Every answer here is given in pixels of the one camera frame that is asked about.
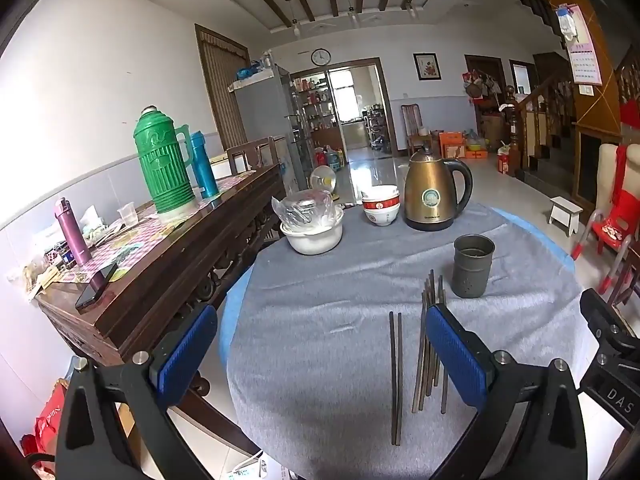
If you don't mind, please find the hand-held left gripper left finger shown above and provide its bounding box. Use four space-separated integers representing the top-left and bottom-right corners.
55 304 219 480

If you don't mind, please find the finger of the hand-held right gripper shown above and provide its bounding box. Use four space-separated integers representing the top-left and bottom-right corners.
579 287 640 358

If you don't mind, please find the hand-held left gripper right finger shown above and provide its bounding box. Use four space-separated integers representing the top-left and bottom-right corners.
424 304 590 480

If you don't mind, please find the bunch of dark chopsticks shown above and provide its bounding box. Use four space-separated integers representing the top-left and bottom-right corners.
411 269 449 415

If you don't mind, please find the dark metal chopstick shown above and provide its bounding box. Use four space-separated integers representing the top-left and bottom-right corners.
389 311 397 446
396 312 404 447

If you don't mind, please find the grey utensil holder cup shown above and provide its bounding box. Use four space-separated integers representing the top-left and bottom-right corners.
452 234 496 300

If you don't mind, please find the blue table cover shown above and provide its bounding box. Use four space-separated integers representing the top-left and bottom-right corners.
220 205 575 480

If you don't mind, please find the dark wooden sideboard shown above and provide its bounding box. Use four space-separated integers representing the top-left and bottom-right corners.
36 160 302 453

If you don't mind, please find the red plastic chair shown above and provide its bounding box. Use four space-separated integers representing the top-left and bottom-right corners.
571 209 637 295

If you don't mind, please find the black smartphone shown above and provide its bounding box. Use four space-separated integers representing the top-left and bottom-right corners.
74 262 120 311

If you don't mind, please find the white step stool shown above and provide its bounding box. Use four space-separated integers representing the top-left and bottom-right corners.
547 196 585 238

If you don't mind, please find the pink checkered mat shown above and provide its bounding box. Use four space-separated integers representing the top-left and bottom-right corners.
62 170 257 288

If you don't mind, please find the white power strip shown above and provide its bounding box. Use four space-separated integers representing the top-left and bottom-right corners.
224 451 272 480

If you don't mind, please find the grey tablecloth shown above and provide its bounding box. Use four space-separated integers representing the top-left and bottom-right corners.
227 202 597 480

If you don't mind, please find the white chair with red cloth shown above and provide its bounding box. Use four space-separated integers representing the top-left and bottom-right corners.
594 142 640 222

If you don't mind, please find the red shopping bag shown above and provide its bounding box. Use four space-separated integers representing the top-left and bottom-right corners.
19 379 69 463

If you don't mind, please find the purple water bottle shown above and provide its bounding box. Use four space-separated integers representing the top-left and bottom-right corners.
54 198 94 267

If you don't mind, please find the gold electric kettle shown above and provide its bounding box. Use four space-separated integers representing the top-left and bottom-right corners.
403 146 474 232

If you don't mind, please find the white pot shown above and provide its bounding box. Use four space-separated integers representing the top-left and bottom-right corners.
280 207 345 256

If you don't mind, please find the clear plastic bag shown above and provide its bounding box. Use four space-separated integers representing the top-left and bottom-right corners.
271 190 346 237

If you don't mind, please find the blue thermos flask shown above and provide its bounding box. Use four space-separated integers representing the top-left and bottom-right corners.
188 130 221 200

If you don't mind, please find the green thermos flask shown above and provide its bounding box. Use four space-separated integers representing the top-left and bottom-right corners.
132 105 197 217

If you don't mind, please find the carved wooden chair back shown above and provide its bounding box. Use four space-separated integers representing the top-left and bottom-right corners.
226 136 277 177

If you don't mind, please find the orange cardboard box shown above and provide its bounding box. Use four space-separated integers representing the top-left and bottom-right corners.
439 131 469 160

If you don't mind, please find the wooden staircase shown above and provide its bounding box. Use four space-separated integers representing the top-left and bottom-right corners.
504 0 626 186

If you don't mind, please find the small silver fan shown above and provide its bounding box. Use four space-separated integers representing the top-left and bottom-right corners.
309 165 339 197

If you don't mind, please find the grey refrigerator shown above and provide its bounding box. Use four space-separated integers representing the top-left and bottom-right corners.
234 64 307 192

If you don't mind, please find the brown door curtain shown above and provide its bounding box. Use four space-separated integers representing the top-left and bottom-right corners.
194 23 251 152

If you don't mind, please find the wall calendar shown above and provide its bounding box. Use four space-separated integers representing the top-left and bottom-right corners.
555 3 604 86

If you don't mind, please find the framed wall picture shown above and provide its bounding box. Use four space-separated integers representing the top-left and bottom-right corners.
412 52 443 82

